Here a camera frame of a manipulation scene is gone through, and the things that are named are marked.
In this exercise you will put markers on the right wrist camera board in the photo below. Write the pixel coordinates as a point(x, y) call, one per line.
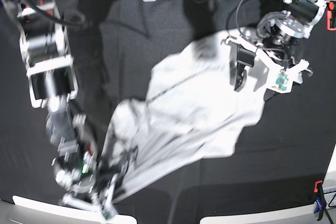
point(108, 212)

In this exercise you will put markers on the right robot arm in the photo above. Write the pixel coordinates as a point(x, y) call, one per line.
point(46, 54)

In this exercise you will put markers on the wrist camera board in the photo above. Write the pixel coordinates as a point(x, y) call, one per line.
point(281, 82)
point(108, 212)

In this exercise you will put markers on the grey t-shirt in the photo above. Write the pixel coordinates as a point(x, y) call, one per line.
point(191, 111)

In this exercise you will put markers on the red black clamp far right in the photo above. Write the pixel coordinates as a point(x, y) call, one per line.
point(331, 16)

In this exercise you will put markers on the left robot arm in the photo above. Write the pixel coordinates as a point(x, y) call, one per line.
point(278, 36)

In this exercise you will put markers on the black table cloth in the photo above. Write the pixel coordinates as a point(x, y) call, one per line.
point(276, 162)

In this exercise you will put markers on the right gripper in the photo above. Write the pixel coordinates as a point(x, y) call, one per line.
point(89, 183)

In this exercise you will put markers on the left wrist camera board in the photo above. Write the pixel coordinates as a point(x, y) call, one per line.
point(281, 82)

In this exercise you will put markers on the red blue clamp near right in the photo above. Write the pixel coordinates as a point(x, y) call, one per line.
point(319, 200)

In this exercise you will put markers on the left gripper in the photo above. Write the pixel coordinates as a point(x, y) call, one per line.
point(244, 54)

